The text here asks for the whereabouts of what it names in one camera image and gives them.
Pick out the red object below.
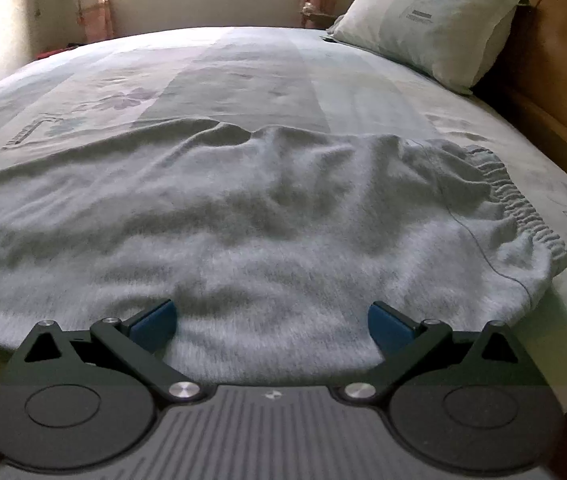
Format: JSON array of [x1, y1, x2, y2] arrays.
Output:
[[36, 42, 80, 61]]

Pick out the wooden bedside table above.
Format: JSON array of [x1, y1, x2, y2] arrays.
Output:
[[301, 7, 339, 29]]

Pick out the light grey pants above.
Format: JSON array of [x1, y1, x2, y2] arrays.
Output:
[[0, 119, 567, 386]]

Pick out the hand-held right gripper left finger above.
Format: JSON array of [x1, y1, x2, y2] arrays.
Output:
[[7, 299, 204, 406]]

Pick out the bed with striped sheet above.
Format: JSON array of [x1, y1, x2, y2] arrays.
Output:
[[0, 25, 567, 441]]

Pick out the pale printed pillow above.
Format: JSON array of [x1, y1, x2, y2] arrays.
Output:
[[326, 0, 528, 96]]

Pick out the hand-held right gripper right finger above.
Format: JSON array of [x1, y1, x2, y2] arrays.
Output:
[[341, 303, 548, 405]]

